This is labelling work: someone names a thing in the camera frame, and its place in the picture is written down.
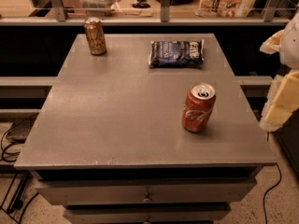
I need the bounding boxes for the grey drawer cabinet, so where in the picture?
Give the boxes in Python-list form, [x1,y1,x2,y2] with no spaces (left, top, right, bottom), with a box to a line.
[16,34,276,224]

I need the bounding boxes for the red coke can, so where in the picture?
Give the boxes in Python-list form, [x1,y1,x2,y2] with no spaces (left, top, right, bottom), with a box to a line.
[182,82,216,133]

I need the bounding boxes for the orange soda can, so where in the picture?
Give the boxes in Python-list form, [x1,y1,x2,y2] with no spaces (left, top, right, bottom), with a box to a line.
[83,17,107,55]

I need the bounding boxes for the clear plastic container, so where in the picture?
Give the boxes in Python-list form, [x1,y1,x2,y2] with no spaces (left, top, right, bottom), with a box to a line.
[79,0,118,17]

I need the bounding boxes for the blue chip bag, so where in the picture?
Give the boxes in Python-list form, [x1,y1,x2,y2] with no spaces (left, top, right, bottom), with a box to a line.
[149,40,204,68]

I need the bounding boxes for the black cable right floor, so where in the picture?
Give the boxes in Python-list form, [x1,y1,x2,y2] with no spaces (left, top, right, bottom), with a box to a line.
[262,163,283,224]

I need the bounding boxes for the grey power adapter box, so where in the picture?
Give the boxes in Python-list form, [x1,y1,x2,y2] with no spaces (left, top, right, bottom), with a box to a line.
[6,119,33,142]

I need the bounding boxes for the upper drawer knob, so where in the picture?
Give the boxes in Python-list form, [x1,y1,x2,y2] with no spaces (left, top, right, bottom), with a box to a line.
[143,195,152,203]

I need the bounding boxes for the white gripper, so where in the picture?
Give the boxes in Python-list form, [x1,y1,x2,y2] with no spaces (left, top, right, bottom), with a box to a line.
[260,13,299,132]

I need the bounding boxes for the colourful snack bag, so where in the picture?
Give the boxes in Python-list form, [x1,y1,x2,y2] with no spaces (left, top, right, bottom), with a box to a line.
[195,0,256,18]

